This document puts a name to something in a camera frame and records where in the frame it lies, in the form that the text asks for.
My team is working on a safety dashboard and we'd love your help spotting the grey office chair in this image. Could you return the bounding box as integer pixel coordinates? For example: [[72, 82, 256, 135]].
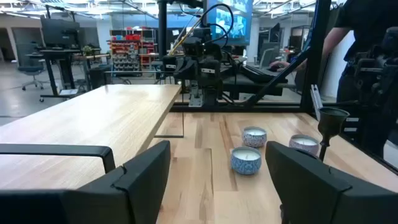
[[257, 42, 276, 68]]

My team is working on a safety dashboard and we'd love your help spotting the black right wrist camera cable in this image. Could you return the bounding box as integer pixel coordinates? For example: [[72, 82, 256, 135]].
[[178, 2, 234, 49]]

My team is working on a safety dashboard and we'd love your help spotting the silver aluminium bar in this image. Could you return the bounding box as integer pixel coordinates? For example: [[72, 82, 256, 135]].
[[310, 83, 324, 121]]

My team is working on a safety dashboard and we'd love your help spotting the short black candlestick holder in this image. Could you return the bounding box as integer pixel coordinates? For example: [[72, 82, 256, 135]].
[[317, 106, 351, 162]]

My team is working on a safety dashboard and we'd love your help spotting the grey metal mounting plate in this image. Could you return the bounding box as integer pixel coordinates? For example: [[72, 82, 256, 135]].
[[188, 86, 205, 108]]

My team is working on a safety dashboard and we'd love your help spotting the white blue patterned candle tin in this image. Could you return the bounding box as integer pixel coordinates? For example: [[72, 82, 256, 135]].
[[241, 126, 268, 148]]

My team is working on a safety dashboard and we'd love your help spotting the large blue display screen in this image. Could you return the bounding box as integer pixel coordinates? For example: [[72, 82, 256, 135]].
[[206, 0, 253, 47]]

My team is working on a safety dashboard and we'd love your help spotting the blue office chair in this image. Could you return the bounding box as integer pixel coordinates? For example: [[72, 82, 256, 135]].
[[17, 42, 47, 91]]

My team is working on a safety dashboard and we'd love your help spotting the shelving with red bins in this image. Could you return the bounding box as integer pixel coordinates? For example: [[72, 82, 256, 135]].
[[106, 28, 158, 78]]

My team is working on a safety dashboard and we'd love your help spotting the black keyboard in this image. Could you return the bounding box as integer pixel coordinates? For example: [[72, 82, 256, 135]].
[[241, 64, 290, 84]]

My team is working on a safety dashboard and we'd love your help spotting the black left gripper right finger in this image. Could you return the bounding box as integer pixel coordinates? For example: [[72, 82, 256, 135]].
[[265, 141, 398, 224]]

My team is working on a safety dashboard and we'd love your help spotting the black standing desk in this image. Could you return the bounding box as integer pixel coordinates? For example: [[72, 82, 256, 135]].
[[26, 46, 111, 103]]

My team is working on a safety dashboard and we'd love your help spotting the person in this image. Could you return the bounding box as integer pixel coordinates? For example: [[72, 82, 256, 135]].
[[269, 0, 398, 103]]

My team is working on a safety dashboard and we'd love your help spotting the black computer monitor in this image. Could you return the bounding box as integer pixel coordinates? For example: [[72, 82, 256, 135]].
[[40, 17, 82, 50]]

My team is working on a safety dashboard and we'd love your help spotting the black cabinet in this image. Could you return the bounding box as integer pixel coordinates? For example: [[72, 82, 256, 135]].
[[89, 64, 112, 90]]

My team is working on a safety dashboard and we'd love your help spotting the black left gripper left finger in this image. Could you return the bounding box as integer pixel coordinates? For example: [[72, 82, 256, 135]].
[[60, 140, 171, 224]]

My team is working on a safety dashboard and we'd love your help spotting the black aluminium table frame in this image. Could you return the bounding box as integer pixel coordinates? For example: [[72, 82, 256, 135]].
[[157, 0, 398, 175]]

